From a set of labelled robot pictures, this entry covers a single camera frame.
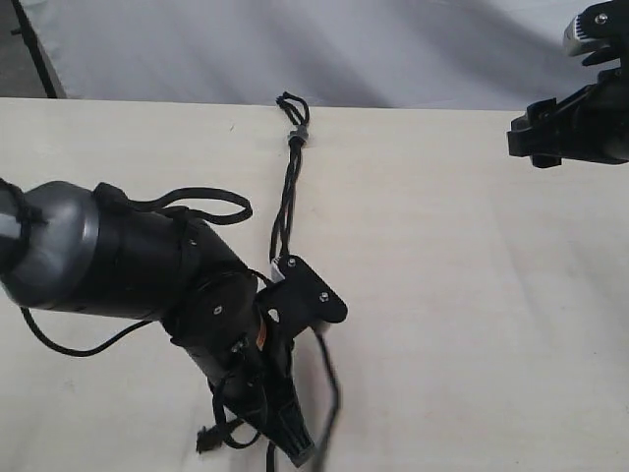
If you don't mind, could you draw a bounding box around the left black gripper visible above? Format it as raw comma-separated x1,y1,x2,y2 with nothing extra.
208,333,315,466

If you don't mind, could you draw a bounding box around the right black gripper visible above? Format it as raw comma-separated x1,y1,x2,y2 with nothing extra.
506,68,628,169

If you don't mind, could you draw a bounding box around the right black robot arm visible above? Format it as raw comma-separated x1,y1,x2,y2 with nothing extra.
506,68,628,169

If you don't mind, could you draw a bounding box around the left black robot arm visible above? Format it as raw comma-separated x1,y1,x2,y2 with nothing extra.
1,181,315,466

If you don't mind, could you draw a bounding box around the white backdrop cloth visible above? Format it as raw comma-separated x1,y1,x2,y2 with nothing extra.
24,1,598,110

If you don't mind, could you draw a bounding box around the black stand pole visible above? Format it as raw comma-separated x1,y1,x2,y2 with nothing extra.
11,0,58,99

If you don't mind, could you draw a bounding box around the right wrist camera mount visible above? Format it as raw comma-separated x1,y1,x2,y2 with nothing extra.
562,1,628,67

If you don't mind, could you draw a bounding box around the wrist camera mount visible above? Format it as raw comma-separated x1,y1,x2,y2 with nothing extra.
562,1,628,67
257,255,348,339

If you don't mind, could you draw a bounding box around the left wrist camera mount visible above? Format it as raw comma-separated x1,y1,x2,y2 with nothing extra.
257,255,348,339

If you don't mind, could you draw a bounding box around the grey cable tie band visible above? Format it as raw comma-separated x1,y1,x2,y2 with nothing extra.
288,125,309,148

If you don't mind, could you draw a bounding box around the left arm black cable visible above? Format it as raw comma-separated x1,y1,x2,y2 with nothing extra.
14,184,276,451

